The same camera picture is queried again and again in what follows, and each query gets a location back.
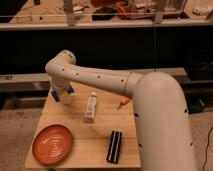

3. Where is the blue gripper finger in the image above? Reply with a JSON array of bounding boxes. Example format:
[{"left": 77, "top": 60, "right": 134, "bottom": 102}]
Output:
[
  {"left": 51, "top": 91, "right": 60, "bottom": 102},
  {"left": 67, "top": 85, "right": 74, "bottom": 94}
]

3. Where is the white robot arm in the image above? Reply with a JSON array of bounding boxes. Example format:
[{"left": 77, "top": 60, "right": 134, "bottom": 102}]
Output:
[{"left": 45, "top": 50, "right": 197, "bottom": 171}]

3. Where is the white ceramic cup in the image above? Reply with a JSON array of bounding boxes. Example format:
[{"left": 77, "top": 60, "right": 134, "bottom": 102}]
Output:
[{"left": 62, "top": 93, "right": 72, "bottom": 105}]

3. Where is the white tube bottle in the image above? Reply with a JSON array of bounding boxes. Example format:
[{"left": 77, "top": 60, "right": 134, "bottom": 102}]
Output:
[{"left": 84, "top": 92, "right": 97, "bottom": 123}]

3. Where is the wooden table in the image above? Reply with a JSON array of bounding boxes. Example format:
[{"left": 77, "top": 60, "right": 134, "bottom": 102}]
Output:
[{"left": 35, "top": 83, "right": 141, "bottom": 170}]

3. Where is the orange ribbed plate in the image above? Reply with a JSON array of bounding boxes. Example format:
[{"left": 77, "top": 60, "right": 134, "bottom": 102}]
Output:
[{"left": 32, "top": 125, "right": 73, "bottom": 166}]

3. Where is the small orange carrot toy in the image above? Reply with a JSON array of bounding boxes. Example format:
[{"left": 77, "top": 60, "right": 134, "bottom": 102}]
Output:
[{"left": 117, "top": 97, "right": 130, "bottom": 109}]

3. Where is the long grey bench rail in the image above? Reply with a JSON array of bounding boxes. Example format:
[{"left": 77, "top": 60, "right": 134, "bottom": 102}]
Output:
[{"left": 0, "top": 67, "right": 188, "bottom": 93}]

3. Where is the black cable on floor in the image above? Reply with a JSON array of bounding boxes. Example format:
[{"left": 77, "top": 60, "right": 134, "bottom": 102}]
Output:
[{"left": 201, "top": 125, "right": 213, "bottom": 171}]

